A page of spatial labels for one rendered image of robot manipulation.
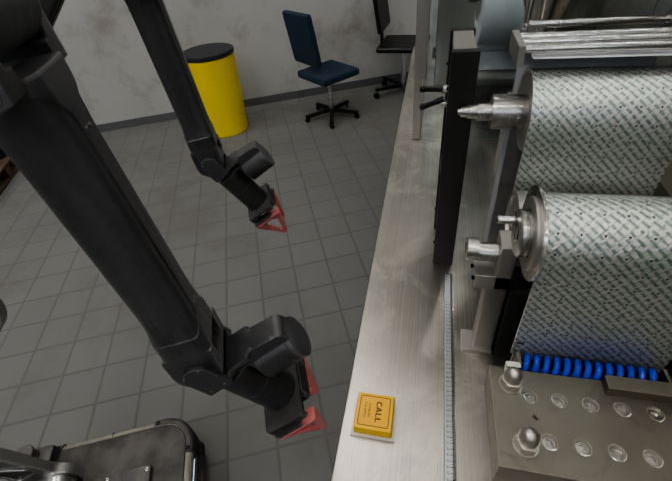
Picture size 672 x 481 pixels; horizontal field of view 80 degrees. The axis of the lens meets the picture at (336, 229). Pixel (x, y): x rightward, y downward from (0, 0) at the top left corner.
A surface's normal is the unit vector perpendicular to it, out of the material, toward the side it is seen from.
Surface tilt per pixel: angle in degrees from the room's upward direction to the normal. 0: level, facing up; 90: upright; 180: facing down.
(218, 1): 90
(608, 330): 90
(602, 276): 90
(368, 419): 0
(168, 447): 0
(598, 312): 90
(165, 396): 0
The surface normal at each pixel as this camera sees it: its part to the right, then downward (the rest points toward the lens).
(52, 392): -0.09, -0.76
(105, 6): 0.21, 0.61
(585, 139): -0.20, 0.66
